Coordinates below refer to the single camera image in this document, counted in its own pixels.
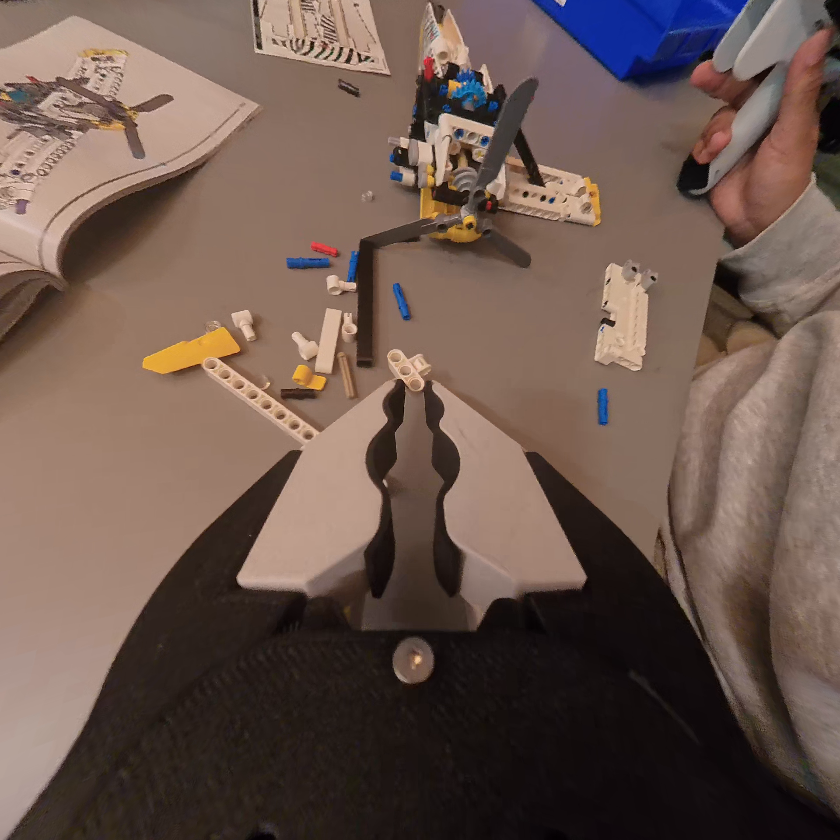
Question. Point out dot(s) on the lego instruction booklet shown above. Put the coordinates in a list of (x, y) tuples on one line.
[(98, 164)]

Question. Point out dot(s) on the blue lego pin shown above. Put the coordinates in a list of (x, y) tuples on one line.
[(401, 302), (353, 266), (602, 407)]

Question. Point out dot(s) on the yellow small lego connector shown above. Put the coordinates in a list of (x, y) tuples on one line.
[(305, 377)]

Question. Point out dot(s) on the striped sticker sheet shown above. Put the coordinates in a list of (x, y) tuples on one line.
[(318, 33)]

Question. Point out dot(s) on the yellow lego panel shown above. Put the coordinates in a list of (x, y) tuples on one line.
[(190, 351)]

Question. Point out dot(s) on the person's right hand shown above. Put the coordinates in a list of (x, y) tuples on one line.
[(794, 144)]

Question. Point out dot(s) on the person's right forearm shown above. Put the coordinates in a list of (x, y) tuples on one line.
[(794, 262)]

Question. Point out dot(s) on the lego airplane model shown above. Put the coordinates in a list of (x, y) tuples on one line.
[(459, 157)]

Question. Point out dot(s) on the white lego pin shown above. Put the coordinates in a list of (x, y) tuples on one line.
[(304, 346), (244, 323)]

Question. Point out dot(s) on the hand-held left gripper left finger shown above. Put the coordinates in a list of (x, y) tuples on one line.
[(315, 512)]

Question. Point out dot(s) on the red lego pin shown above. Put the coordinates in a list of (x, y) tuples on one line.
[(324, 249)]

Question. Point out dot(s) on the white holed lego connector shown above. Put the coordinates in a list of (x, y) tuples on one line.
[(408, 371)]

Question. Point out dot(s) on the white lego sub-assembly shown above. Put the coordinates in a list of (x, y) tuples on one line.
[(622, 321)]

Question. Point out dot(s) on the black long lego beam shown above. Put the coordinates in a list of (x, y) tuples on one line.
[(366, 308)]

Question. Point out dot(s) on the white flat lego beam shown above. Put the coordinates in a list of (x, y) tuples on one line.
[(328, 341)]

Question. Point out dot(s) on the tan lego axle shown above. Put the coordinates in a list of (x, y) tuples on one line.
[(346, 375)]

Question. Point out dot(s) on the blue plastic bin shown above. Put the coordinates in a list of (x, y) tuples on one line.
[(630, 33)]

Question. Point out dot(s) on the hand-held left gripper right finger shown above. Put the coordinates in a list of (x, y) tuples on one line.
[(505, 512)]

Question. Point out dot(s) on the black lego pin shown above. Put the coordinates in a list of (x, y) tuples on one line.
[(298, 393), (348, 87)]

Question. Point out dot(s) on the white long holed lego beam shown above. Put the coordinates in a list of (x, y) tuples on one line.
[(262, 400)]

